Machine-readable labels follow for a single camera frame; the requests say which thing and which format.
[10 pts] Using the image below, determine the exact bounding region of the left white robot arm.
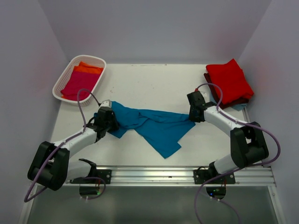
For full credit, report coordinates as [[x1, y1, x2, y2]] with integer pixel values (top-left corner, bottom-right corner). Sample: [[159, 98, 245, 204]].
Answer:
[[27, 100, 119, 191]]

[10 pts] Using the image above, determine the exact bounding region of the magenta pink t shirt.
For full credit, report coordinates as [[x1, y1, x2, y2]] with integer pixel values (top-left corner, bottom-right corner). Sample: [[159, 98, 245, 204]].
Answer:
[[60, 71, 100, 101]]

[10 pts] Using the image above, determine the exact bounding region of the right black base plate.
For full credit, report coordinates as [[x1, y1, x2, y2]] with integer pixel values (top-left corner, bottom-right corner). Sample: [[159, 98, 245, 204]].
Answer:
[[193, 166, 236, 185]]

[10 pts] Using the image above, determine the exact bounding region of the aluminium mounting rail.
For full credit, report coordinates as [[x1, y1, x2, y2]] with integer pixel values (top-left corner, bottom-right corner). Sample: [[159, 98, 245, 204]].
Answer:
[[63, 166, 276, 186]]

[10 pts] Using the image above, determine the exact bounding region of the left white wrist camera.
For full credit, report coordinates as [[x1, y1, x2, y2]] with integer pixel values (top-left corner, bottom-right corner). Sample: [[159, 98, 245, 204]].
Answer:
[[99, 99, 112, 108]]

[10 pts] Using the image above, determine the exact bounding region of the orange t shirt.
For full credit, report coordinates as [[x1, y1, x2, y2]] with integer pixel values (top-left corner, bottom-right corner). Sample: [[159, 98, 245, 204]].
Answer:
[[61, 61, 104, 99]]

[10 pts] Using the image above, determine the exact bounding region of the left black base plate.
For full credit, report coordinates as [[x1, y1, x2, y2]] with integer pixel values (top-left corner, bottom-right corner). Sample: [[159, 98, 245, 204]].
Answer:
[[94, 169, 112, 184]]

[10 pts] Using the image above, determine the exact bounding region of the folded red t shirt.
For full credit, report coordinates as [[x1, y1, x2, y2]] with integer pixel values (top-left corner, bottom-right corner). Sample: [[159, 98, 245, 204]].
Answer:
[[206, 59, 254, 105]]

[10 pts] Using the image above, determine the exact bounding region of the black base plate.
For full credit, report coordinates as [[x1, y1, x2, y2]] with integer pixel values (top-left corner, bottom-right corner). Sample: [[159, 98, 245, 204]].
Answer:
[[94, 169, 112, 184], [193, 166, 236, 185]]

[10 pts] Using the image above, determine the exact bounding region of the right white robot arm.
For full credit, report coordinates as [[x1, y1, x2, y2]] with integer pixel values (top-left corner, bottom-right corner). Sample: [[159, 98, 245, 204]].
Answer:
[[187, 91, 269, 180]]

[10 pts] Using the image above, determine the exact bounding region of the teal blue t shirt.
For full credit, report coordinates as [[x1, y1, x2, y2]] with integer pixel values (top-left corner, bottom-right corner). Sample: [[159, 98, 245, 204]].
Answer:
[[93, 100, 196, 160]]

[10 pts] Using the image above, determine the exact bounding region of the folded light blue t shirt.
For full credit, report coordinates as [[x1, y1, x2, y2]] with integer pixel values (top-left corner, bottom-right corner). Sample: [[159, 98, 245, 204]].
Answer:
[[209, 93, 247, 111]]

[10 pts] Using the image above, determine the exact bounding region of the white plastic laundry basket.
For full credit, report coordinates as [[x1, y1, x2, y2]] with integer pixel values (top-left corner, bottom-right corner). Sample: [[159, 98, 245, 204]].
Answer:
[[52, 55, 106, 106]]

